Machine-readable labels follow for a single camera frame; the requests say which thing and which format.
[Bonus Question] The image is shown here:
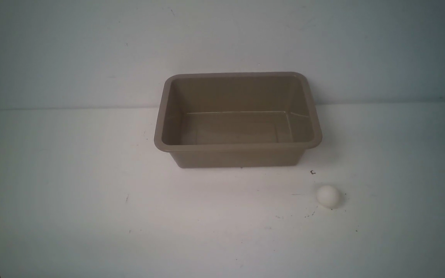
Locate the white ping-pong ball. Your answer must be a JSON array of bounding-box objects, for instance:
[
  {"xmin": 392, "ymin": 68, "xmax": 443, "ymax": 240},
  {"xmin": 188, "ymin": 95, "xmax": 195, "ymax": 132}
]
[{"xmin": 316, "ymin": 185, "xmax": 341, "ymax": 209}]

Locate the brown plastic storage bin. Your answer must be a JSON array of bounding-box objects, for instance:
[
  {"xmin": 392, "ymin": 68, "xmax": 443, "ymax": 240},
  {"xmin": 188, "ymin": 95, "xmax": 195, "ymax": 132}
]
[{"xmin": 153, "ymin": 72, "xmax": 323, "ymax": 168}]

